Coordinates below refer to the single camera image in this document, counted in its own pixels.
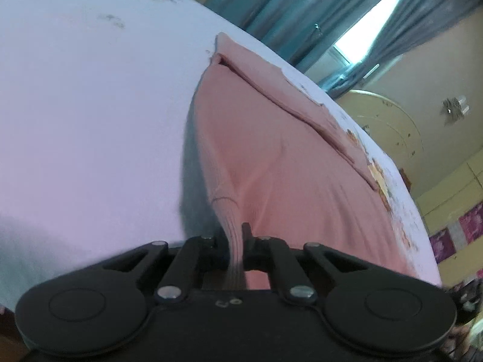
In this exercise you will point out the pink long-sleeved sweater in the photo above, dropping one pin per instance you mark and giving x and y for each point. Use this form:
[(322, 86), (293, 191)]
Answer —
[(286, 181)]

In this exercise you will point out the wall lamp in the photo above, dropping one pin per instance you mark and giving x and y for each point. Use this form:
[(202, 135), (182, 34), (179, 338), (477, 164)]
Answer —
[(456, 107)]

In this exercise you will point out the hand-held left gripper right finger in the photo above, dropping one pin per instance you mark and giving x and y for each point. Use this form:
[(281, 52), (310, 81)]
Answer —
[(247, 245)]

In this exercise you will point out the purple floral cloth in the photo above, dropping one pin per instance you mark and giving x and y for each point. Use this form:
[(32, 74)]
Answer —
[(458, 233)]

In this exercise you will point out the blue curtain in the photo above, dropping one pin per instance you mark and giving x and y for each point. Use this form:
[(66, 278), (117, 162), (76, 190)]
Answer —
[(294, 3), (426, 11)]

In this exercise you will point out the cream rounded headboard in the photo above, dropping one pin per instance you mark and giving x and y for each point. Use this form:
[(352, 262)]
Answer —
[(388, 120)]

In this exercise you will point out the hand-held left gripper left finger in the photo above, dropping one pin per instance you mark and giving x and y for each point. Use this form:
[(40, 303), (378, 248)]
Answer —
[(217, 247)]

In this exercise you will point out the bed with floral sheet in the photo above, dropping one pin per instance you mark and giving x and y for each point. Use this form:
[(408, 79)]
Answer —
[(94, 120)]

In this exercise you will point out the bright window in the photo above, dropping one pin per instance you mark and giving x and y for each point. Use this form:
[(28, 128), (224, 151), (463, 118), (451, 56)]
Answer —
[(368, 26)]

